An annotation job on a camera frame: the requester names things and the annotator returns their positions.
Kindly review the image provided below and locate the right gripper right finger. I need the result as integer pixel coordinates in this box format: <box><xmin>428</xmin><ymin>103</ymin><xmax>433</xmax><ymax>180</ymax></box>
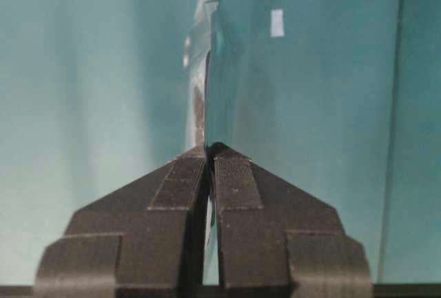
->
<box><xmin>209</xmin><ymin>143</ymin><xmax>372</xmax><ymax>297</ymax></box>

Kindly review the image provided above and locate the small white tape piece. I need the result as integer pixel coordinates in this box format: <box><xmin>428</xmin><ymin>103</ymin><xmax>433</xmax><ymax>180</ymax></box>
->
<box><xmin>270</xmin><ymin>9</ymin><xmax>285</xmax><ymax>37</ymax></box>

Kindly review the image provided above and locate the silver zip bag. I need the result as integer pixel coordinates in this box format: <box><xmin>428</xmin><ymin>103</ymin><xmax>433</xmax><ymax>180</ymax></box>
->
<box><xmin>181</xmin><ymin>0</ymin><xmax>225</xmax><ymax>257</ymax></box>

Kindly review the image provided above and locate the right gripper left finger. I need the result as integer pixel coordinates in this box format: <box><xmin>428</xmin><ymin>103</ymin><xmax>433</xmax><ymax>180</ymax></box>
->
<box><xmin>33</xmin><ymin>146</ymin><xmax>207</xmax><ymax>297</ymax></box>

